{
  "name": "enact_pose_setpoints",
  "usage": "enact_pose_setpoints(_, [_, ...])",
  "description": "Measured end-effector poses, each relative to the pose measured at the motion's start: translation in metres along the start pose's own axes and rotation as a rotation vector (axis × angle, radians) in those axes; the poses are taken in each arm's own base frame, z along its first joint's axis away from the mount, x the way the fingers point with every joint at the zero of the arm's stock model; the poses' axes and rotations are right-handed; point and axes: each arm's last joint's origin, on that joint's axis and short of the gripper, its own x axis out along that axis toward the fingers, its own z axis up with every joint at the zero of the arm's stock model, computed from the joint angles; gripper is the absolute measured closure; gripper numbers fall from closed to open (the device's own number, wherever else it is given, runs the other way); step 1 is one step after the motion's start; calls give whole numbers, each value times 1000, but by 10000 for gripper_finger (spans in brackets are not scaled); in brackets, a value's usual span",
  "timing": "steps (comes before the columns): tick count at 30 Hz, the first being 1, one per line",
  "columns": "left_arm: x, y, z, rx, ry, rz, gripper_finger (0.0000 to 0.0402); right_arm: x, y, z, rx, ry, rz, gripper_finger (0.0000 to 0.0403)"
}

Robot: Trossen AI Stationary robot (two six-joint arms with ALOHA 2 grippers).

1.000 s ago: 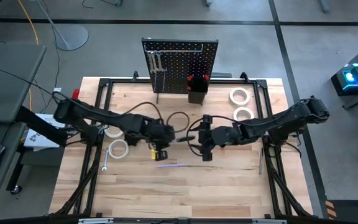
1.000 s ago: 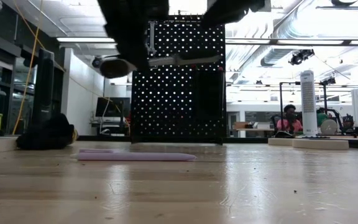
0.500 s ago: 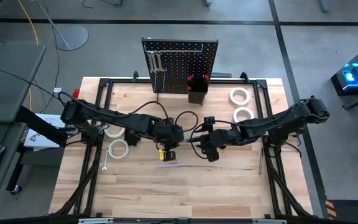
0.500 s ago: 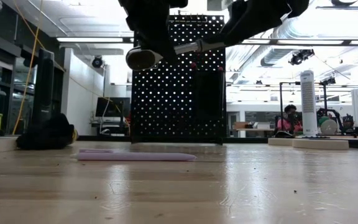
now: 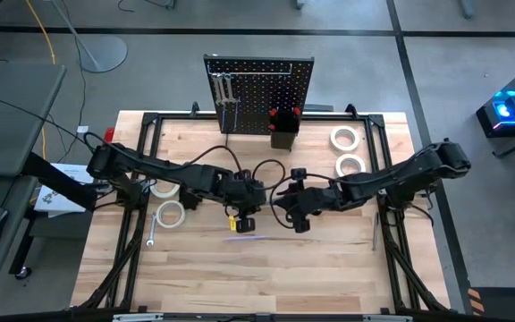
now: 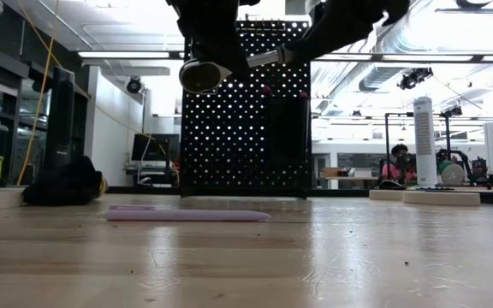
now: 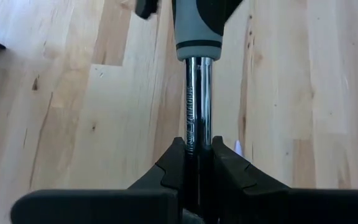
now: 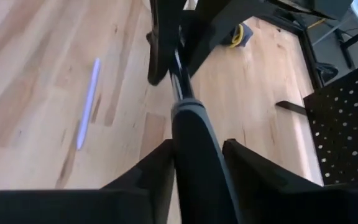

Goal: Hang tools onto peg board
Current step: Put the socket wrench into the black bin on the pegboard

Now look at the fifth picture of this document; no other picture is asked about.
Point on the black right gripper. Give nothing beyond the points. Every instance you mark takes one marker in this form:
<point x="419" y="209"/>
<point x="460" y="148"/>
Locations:
<point x="306" y="201"/>

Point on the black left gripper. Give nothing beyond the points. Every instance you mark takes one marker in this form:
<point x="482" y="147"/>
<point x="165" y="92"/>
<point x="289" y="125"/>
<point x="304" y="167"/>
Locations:
<point x="246" y="194"/>

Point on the lavender plastic pen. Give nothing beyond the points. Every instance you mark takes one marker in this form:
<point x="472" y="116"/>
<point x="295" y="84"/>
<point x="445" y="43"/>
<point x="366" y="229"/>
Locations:
<point x="244" y="238"/>

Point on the chrome combination wrench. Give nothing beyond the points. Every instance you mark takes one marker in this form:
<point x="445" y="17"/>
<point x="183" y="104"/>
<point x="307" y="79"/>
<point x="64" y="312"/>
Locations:
<point x="216" y="89"/>
<point x="222" y="89"/>
<point x="151" y="228"/>
<point x="229" y="89"/>

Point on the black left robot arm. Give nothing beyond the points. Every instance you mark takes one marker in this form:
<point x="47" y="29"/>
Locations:
<point x="172" y="172"/>

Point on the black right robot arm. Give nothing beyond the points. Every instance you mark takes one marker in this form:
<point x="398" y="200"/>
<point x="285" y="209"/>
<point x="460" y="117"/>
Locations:
<point x="400" y="174"/>

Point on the wooden board right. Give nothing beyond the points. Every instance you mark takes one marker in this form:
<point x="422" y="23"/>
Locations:
<point x="337" y="165"/>

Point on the black pegboard storage bin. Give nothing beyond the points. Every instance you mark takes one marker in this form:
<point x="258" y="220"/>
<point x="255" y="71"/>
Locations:
<point x="283" y="139"/>

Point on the white masking tape roll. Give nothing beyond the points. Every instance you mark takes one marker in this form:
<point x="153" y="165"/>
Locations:
<point x="164" y="196"/>
<point x="170" y="226"/>
<point x="344" y="149"/>

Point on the black perforated metal pegboard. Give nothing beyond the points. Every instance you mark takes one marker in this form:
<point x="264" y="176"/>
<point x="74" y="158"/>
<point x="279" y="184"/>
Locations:
<point x="257" y="98"/>

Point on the small red box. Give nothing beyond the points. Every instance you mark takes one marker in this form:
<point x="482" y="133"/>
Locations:
<point x="109" y="135"/>

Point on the white printed paper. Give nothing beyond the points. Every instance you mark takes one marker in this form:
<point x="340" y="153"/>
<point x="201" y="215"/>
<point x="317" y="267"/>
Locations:
<point x="56" y="201"/>

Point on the grey round floor stand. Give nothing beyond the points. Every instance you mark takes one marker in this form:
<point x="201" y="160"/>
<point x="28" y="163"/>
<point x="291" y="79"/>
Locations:
<point x="105" y="53"/>

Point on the black computer blue lights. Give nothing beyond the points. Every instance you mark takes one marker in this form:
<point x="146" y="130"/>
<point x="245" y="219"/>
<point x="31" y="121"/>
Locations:
<point x="514" y="112"/>

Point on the black caster wheel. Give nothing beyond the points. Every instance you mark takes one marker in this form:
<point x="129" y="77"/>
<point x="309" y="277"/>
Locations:
<point x="23" y="273"/>

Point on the grey desk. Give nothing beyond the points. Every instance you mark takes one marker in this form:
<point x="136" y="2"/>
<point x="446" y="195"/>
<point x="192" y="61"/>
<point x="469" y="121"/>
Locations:
<point x="7" y="125"/>

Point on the black aluminium table frame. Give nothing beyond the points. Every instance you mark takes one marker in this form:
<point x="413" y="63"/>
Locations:
<point x="186" y="117"/>

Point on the silver aluminium rail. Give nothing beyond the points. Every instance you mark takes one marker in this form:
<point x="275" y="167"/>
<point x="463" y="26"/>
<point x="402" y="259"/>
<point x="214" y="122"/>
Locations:
<point x="150" y="318"/>

